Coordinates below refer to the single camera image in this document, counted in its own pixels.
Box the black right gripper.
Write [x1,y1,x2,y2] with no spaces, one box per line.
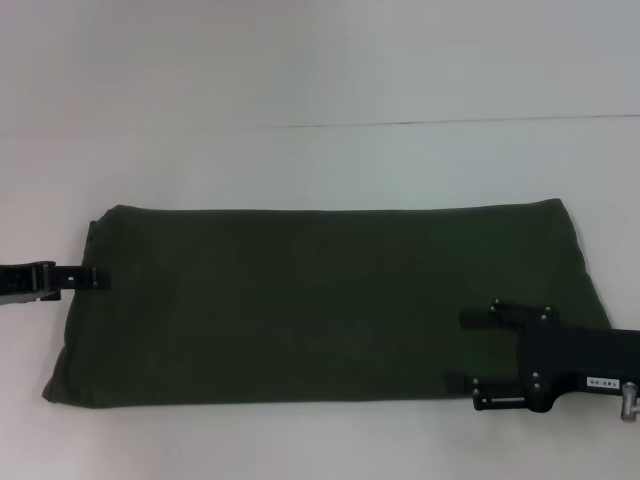
[442,298,640,415]

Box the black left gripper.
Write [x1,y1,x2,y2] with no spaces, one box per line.
[0,259,114,307]

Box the dark green t-shirt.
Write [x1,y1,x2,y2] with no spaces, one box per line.
[41,197,619,407]

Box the right gripper cable with connectors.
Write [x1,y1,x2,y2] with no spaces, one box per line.
[618,381,640,422]

